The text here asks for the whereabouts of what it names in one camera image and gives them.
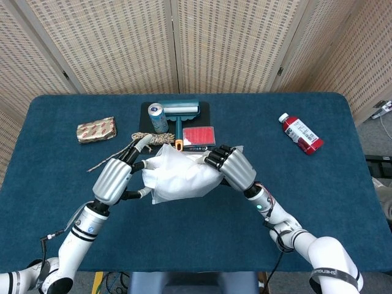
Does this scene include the beige fabric bundle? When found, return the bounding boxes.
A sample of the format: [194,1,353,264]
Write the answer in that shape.
[374,179,392,221]

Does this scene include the white power cable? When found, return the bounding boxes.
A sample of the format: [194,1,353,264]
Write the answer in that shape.
[379,113,392,138]

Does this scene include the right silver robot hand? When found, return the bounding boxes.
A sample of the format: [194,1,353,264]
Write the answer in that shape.
[203,144,257,193]

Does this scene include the floor cable tangle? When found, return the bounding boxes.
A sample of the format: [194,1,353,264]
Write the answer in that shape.
[102,271,131,294]

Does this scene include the black floor box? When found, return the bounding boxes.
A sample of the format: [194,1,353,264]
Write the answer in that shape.
[365,154,392,178]

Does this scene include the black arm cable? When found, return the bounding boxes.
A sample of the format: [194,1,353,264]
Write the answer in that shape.
[265,249,285,294]
[40,231,67,276]

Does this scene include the frosted plastic zip bag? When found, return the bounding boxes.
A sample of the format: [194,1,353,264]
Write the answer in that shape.
[141,143,246,206]

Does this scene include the white power strip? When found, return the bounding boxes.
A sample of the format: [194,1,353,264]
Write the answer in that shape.
[372,100,392,119]

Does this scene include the black rectangular mat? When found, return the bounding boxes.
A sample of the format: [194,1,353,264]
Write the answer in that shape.
[137,102,213,154]

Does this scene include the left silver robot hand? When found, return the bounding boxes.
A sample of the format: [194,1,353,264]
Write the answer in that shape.
[92,134,154,206]

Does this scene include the blue drink can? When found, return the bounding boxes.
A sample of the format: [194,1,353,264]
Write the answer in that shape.
[148,102,169,134]

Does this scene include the gold foil wrapped packet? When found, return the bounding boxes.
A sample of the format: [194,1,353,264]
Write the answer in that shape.
[76,116,118,145]

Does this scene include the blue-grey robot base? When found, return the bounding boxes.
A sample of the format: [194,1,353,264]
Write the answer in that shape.
[127,271,260,294]

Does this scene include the white towel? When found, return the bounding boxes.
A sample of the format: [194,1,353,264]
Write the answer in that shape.
[142,154,220,200]

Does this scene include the red juice bottle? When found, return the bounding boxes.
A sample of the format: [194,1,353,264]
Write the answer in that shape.
[278,113,325,156]

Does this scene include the teal lint roller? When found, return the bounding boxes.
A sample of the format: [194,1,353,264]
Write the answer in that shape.
[159,100,202,153]

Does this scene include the yellow floor strip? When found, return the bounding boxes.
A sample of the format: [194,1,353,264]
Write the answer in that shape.
[91,271,104,294]

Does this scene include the red ink pad case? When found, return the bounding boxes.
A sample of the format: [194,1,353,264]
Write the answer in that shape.
[182,126,217,147]

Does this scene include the braided beige rope bundle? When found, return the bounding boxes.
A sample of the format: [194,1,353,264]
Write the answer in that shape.
[86,131,177,173]

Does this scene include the woven folding screen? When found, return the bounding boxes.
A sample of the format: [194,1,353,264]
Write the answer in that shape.
[0,0,392,187]

